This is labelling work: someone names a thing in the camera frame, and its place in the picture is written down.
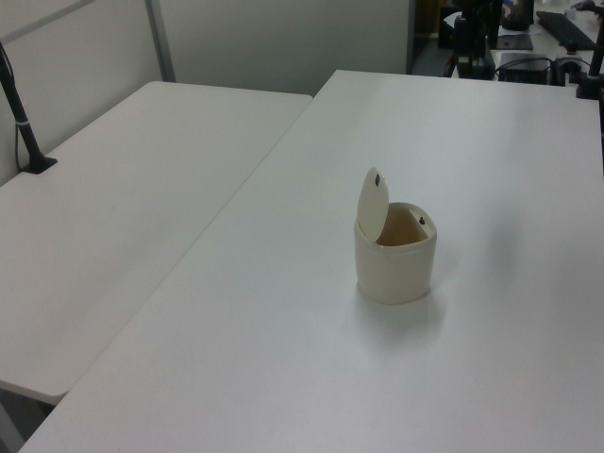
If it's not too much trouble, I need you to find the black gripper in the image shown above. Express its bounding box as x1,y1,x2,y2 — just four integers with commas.
451,0,502,79

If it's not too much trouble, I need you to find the cream plastic trash bin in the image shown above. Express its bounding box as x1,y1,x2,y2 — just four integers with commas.
353,164,439,306

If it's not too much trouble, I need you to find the black flat mat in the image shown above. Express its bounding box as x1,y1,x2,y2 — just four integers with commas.
495,34,535,52

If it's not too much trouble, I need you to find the black electronics box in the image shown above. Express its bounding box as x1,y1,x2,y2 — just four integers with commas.
497,51,553,85

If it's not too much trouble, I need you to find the black keyboard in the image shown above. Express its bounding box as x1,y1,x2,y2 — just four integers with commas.
536,9,597,50

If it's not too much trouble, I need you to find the white side table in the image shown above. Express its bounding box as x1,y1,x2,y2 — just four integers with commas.
0,80,315,406

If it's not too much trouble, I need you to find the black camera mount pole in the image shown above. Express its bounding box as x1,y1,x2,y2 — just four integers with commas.
573,27,604,101

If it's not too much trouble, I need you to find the grey aluminium partition post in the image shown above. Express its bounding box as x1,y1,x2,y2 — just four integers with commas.
144,0,176,84

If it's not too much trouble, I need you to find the black camera pole with clamp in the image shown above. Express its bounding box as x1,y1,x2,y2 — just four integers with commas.
0,40,59,176

